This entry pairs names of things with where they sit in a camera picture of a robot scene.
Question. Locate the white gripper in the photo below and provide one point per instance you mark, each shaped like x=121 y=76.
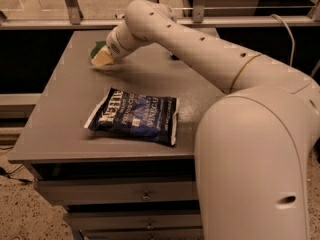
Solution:
x=113 y=45

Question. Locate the green and yellow sponge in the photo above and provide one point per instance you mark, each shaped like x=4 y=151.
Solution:
x=97 y=48

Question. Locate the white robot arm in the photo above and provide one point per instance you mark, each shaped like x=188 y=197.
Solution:
x=252 y=145

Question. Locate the blue chip bag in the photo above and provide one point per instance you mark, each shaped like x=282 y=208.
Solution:
x=144 y=117

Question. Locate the blue soda can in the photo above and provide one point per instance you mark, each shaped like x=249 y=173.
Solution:
x=174 y=57

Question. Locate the top grey drawer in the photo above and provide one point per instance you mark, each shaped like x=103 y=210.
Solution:
x=69 y=193

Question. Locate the grey drawer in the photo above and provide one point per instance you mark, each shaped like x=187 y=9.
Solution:
x=145 y=234
x=132 y=221
x=69 y=193

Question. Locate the middle grey drawer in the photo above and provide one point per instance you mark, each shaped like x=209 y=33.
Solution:
x=132 y=221

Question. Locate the bottom grey drawer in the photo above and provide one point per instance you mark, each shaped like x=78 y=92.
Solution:
x=145 y=234

